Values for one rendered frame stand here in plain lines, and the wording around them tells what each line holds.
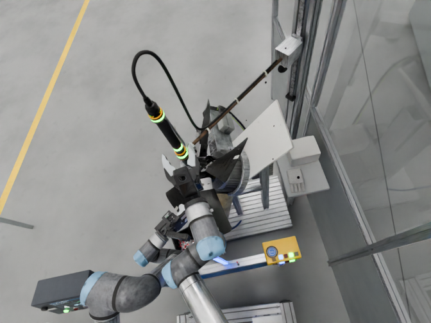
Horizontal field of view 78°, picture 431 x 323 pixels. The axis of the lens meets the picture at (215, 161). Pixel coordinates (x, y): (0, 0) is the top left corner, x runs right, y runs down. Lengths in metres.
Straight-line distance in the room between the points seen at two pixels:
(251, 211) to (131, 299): 1.58
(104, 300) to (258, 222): 1.58
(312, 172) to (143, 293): 1.13
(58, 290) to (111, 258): 1.36
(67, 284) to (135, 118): 2.21
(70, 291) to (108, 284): 0.40
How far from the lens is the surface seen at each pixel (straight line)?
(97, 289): 1.07
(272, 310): 2.19
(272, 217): 2.39
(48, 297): 1.50
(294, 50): 1.21
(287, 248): 1.35
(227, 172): 1.06
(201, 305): 0.83
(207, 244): 0.75
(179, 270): 0.87
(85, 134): 3.51
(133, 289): 1.03
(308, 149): 1.63
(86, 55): 4.41
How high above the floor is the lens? 2.41
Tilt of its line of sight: 63 degrees down
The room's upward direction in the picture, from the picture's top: 23 degrees counter-clockwise
